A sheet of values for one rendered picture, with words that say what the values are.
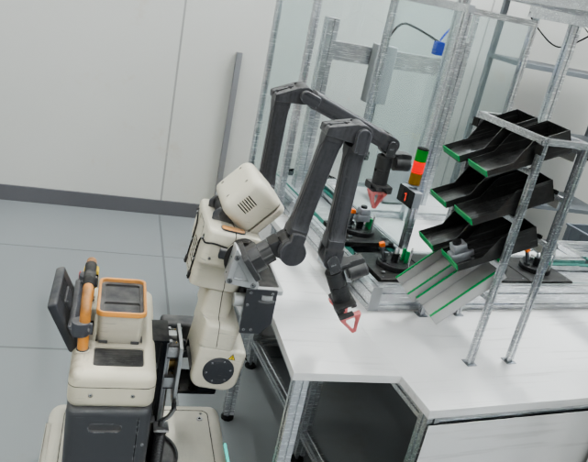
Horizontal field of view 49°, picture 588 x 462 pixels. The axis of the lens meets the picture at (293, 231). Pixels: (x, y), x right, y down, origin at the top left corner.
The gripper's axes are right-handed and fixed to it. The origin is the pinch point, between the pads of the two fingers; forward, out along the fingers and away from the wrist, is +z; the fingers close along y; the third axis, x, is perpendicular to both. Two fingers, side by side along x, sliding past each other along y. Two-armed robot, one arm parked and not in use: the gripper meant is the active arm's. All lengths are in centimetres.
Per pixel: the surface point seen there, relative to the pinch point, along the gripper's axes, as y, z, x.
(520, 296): -11, 34, -72
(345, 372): -49, 37, 26
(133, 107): 294, 38, 49
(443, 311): -43.0, 20.0, -9.1
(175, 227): 263, 123, 15
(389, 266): 0.5, 25.2, -12.9
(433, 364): -47, 38, -8
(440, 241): -24.0, 3.3, -15.2
